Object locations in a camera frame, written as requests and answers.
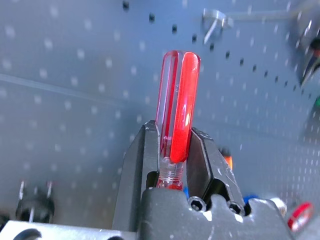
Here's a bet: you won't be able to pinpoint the white tape roll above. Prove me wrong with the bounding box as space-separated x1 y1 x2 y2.
271 196 288 215

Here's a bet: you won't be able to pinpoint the wire loop pegboard hook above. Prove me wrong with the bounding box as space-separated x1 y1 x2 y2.
201 7 301 45

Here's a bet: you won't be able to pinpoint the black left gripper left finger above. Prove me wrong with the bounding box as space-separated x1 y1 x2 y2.
111 120 161 226

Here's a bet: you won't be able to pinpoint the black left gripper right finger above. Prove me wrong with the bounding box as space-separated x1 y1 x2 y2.
186 126 247 216

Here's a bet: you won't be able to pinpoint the black handled scissors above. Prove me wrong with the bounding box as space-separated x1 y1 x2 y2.
14 179 55 224

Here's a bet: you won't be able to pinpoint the grey perforated pegboard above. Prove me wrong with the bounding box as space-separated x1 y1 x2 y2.
0 0 320 226

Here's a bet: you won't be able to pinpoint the red tape roll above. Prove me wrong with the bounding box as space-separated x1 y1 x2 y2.
286 201 315 231

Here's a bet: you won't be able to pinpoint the red handled screwdriver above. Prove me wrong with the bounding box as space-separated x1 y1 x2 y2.
155 49 202 191

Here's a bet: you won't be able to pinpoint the orange black screwdriver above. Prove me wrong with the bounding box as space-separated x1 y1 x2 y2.
218 147 234 173

